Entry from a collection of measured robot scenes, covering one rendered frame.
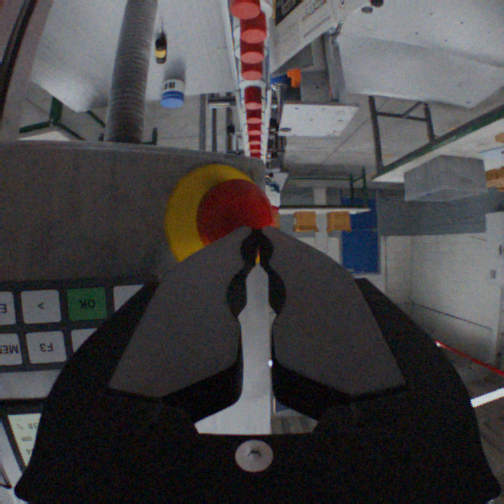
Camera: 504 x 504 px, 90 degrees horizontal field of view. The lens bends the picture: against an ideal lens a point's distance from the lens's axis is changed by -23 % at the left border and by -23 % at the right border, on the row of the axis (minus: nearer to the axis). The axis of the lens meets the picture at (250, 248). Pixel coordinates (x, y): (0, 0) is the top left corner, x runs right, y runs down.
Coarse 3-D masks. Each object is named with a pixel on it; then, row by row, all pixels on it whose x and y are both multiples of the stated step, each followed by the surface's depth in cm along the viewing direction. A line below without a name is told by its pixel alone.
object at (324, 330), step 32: (288, 256) 10; (320, 256) 10; (288, 288) 9; (320, 288) 9; (352, 288) 9; (288, 320) 8; (320, 320) 8; (352, 320) 8; (288, 352) 7; (320, 352) 7; (352, 352) 7; (384, 352) 7; (288, 384) 7; (320, 384) 6; (352, 384) 6; (384, 384) 6; (320, 416) 7
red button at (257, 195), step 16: (208, 192) 14; (224, 192) 14; (240, 192) 14; (256, 192) 14; (208, 208) 14; (224, 208) 14; (240, 208) 14; (256, 208) 14; (272, 208) 16; (208, 224) 14; (224, 224) 14; (240, 224) 14; (256, 224) 14; (272, 224) 15; (208, 240) 14
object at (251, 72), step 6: (264, 42) 42; (264, 48) 42; (264, 54) 43; (240, 60) 43; (246, 66) 42; (252, 66) 42; (258, 66) 42; (246, 72) 42; (252, 72) 42; (258, 72) 42; (246, 78) 44; (252, 78) 44; (258, 78) 44
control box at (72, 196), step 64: (0, 192) 10; (64, 192) 12; (128, 192) 14; (192, 192) 15; (0, 256) 10; (64, 256) 12; (128, 256) 14; (256, 320) 17; (0, 384) 10; (256, 384) 17; (0, 448) 9
